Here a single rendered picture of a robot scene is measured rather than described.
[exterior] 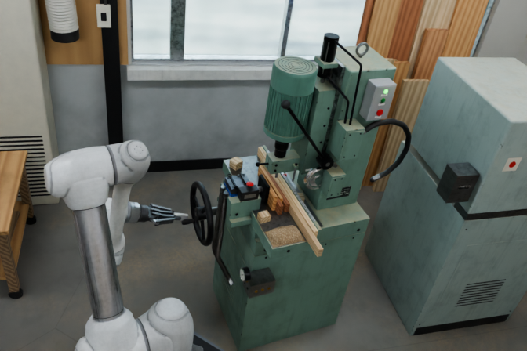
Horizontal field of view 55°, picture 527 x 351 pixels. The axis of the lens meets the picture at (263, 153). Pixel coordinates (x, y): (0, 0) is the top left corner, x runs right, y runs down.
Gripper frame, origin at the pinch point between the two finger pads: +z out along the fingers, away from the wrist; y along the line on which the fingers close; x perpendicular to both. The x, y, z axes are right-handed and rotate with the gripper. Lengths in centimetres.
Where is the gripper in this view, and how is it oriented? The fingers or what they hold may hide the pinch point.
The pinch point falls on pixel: (179, 216)
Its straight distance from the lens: 236.8
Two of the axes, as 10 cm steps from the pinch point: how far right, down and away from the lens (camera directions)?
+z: 8.2, 1.5, 5.6
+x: -4.3, 8.0, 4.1
